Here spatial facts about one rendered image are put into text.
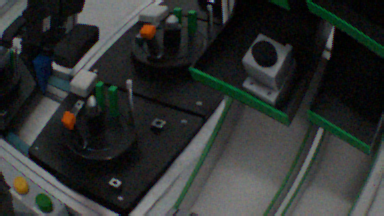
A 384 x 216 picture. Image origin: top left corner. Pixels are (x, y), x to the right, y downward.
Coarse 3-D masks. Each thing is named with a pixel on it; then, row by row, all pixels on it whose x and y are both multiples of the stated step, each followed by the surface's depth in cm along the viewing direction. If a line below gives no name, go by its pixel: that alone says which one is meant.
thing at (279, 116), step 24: (240, 0) 85; (264, 0) 88; (240, 24) 87; (264, 24) 86; (288, 24) 85; (312, 24) 84; (216, 48) 85; (240, 48) 85; (312, 48) 83; (192, 72) 83; (216, 72) 84; (240, 72) 83; (312, 72) 80; (240, 96) 80; (288, 96) 80; (288, 120) 78
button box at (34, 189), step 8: (0, 160) 104; (0, 168) 103; (8, 168) 103; (8, 176) 101; (16, 176) 101; (24, 176) 102; (8, 184) 99; (32, 184) 100; (16, 192) 98; (32, 192) 99; (40, 192) 99; (16, 200) 98; (24, 200) 97; (32, 200) 97; (56, 200) 98; (16, 208) 101; (24, 208) 98; (32, 208) 95; (56, 208) 97; (64, 208) 98
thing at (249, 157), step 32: (320, 64) 91; (224, 128) 93; (256, 128) 94; (288, 128) 92; (224, 160) 95; (256, 160) 93; (288, 160) 91; (192, 192) 94; (224, 192) 94; (256, 192) 92; (288, 192) 90
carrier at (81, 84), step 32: (96, 96) 110; (128, 96) 105; (64, 128) 109; (96, 128) 107; (128, 128) 109; (192, 128) 112; (64, 160) 105; (96, 160) 104; (128, 160) 107; (160, 160) 107; (96, 192) 100; (128, 192) 101
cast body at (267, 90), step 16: (256, 48) 76; (272, 48) 75; (288, 48) 81; (256, 64) 76; (272, 64) 75; (288, 64) 77; (256, 80) 79; (272, 80) 76; (288, 80) 78; (256, 96) 79; (272, 96) 77
